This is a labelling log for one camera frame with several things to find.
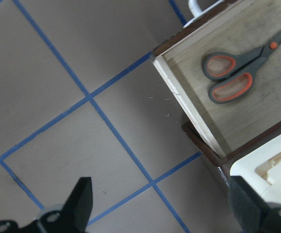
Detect dark brown wooden cabinet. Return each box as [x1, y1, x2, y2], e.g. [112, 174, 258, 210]
[182, 121, 281, 186]

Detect light wooden drawer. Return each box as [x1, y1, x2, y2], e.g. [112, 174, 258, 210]
[153, 0, 281, 158]

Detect white drawer handle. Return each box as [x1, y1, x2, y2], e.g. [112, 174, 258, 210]
[183, 0, 223, 28]

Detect cream plastic bin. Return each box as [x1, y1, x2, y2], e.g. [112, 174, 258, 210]
[230, 134, 281, 204]

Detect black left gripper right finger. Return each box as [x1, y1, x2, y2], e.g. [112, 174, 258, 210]
[228, 176, 273, 233]

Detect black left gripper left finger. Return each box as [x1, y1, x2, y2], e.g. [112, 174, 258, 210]
[59, 177, 93, 233]

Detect grey orange scissors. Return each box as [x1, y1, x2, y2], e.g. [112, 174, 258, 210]
[201, 30, 281, 104]

